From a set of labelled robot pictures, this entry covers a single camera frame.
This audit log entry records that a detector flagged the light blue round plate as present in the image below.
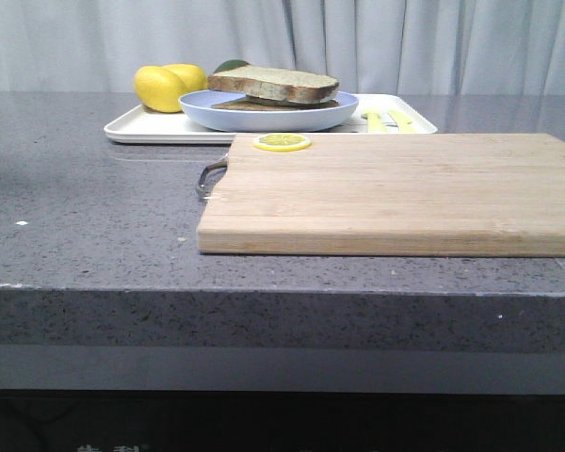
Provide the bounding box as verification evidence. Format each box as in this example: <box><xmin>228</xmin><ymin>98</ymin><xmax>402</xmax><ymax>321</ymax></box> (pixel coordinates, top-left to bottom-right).
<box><xmin>179</xmin><ymin>89</ymin><xmax>359</xmax><ymax>132</ymax></box>

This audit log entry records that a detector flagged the metal cutting board handle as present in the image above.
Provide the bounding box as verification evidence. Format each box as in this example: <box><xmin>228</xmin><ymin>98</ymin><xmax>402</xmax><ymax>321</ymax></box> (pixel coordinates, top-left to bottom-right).
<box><xmin>195</xmin><ymin>157</ymin><xmax>228</xmax><ymax>201</ymax></box>

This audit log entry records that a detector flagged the wooden cutting board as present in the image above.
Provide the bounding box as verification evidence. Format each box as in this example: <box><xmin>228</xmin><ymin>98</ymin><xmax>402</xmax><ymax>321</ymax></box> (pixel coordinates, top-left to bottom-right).
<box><xmin>197</xmin><ymin>133</ymin><xmax>565</xmax><ymax>257</ymax></box>

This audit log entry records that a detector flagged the white curtain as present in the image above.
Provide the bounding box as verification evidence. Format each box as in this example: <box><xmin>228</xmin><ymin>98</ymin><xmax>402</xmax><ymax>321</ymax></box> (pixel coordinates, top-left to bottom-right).
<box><xmin>0</xmin><ymin>1</ymin><xmax>565</xmax><ymax>95</ymax></box>

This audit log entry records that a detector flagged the yellow plastic knife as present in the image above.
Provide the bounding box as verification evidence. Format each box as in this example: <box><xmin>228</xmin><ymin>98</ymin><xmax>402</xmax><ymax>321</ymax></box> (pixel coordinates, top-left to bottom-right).
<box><xmin>387</xmin><ymin>109</ymin><xmax>417</xmax><ymax>134</ymax></box>

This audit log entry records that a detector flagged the rear yellow lemon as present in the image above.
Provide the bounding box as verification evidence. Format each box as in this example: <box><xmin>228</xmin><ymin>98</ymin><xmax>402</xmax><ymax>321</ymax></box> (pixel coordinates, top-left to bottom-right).
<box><xmin>163</xmin><ymin>63</ymin><xmax>207</xmax><ymax>93</ymax></box>

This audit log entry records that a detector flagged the yellow plastic fork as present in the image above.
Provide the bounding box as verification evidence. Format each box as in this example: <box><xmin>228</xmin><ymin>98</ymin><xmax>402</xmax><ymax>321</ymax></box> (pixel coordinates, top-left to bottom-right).
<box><xmin>361</xmin><ymin>110</ymin><xmax>387</xmax><ymax>134</ymax></box>

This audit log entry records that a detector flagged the front yellow lemon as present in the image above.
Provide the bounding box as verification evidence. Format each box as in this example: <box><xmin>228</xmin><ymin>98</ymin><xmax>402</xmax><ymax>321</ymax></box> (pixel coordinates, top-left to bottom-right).
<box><xmin>134</xmin><ymin>66</ymin><xmax>187</xmax><ymax>113</ymax></box>

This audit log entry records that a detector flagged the lemon slice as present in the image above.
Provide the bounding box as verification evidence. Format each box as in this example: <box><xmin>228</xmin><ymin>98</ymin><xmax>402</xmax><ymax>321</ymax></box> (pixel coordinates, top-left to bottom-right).
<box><xmin>252</xmin><ymin>132</ymin><xmax>312</xmax><ymax>152</ymax></box>

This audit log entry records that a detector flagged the yellow lemon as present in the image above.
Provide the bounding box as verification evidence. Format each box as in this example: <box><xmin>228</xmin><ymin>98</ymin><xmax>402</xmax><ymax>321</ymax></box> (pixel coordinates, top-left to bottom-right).
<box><xmin>134</xmin><ymin>66</ymin><xmax>187</xmax><ymax>113</ymax></box>
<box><xmin>163</xmin><ymin>63</ymin><xmax>207</xmax><ymax>93</ymax></box>

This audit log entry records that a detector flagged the white rectangular tray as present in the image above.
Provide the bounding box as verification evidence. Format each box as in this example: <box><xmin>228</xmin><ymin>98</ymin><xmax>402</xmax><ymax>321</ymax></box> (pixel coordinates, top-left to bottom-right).
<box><xmin>104</xmin><ymin>94</ymin><xmax>438</xmax><ymax>145</ymax></box>

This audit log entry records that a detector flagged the bread slice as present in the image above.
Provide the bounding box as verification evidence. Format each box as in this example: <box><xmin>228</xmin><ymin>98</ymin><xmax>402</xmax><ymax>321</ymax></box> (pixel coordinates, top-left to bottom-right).
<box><xmin>207</xmin><ymin>64</ymin><xmax>340</xmax><ymax>105</ymax></box>
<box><xmin>211</xmin><ymin>96</ymin><xmax>339</xmax><ymax>111</ymax></box>

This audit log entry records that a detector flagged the green lime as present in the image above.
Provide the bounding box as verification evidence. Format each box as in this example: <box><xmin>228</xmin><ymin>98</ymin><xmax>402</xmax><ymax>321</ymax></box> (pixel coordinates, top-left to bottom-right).
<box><xmin>214</xmin><ymin>59</ymin><xmax>249</xmax><ymax>73</ymax></box>

